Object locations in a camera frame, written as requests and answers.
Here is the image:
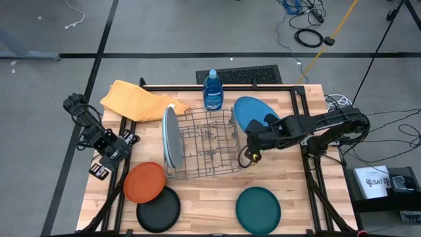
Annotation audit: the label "teal plate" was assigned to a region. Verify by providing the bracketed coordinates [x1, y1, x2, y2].
[235, 186, 282, 236]

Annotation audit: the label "taupe grey plate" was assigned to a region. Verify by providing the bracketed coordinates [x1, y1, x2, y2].
[163, 107, 184, 169]

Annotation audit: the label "blue dish soap bottle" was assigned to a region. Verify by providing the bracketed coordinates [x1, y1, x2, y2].
[202, 68, 224, 111]

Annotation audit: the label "silver base clamp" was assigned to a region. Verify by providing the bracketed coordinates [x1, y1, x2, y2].
[87, 163, 111, 182]
[121, 129, 141, 146]

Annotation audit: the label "white cable with plug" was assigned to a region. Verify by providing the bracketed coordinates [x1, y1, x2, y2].
[63, 0, 86, 30]

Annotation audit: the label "wooden desk grey legs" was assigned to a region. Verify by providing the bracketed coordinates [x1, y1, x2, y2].
[0, 28, 62, 62]

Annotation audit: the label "black plate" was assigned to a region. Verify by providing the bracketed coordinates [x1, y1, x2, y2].
[136, 186, 182, 234]

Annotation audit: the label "black power strip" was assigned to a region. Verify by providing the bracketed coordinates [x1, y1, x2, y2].
[310, 6, 326, 24]

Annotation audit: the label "yellow cloth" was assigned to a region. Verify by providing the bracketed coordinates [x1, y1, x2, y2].
[99, 79, 192, 123]

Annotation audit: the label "black coiled cable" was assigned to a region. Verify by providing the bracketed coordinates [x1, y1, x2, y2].
[293, 28, 325, 49]

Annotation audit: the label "black side shelf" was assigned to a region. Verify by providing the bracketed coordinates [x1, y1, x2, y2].
[343, 166, 421, 231]

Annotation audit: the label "yellow cable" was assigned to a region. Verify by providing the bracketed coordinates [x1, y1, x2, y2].
[297, 0, 359, 85]

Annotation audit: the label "orange plate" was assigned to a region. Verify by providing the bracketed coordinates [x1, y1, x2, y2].
[123, 161, 167, 204]

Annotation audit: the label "black box device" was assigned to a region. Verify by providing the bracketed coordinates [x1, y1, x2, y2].
[387, 174, 416, 194]

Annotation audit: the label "black aluminium table frame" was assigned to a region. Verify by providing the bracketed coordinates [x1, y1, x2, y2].
[77, 77, 361, 237]

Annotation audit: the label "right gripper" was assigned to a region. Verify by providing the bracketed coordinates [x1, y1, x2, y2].
[245, 113, 299, 149]

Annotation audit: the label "off-white plate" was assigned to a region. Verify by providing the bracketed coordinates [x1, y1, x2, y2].
[161, 107, 175, 169]

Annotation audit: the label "white cable bundle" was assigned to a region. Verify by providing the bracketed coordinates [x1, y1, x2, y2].
[324, 93, 353, 111]

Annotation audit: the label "grey wire dish rack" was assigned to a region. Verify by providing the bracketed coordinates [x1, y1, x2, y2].
[162, 107, 244, 180]

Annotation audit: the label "blue plate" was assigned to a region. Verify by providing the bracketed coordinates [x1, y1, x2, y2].
[233, 95, 281, 133]

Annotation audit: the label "black floor vent grille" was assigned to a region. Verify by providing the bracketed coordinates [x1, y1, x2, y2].
[195, 65, 284, 86]

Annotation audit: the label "white printed booklet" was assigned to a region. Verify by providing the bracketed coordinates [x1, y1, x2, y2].
[353, 165, 392, 200]

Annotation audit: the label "thin blue cable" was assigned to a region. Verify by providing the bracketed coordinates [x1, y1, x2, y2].
[276, 0, 310, 83]

